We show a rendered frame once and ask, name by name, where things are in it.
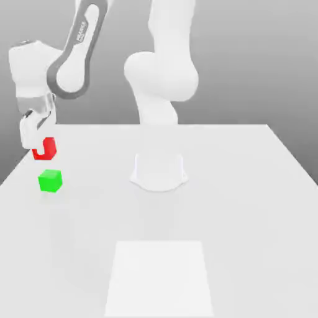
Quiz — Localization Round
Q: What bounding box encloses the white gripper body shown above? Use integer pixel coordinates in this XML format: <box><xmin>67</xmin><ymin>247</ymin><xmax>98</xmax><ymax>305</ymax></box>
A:
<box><xmin>19</xmin><ymin>112</ymin><xmax>57</xmax><ymax>151</ymax></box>

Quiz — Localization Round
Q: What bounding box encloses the small red cube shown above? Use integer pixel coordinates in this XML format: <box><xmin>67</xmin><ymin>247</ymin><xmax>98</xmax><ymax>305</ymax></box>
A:
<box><xmin>32</xmin><ymin>137</ymin><xmax>58</xmax><ymax>161</ymax></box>

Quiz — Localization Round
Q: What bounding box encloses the small green cube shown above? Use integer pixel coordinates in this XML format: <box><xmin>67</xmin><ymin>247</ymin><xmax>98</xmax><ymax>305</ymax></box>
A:
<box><xmin>37</xmin><ymin>169</ymin><xmax>63</xmax><ymax>194</ymax></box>

